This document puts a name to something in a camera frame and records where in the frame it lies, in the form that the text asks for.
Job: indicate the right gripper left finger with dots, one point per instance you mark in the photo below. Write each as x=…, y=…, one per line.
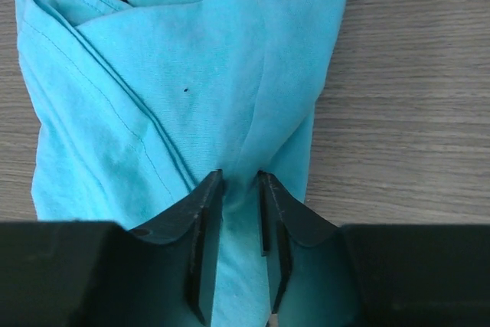
x=96, y=273

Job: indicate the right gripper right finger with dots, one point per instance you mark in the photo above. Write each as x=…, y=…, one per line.
x=370, y=274

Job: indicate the cyan t shirt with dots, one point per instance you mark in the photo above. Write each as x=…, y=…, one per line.
x=139, y=100

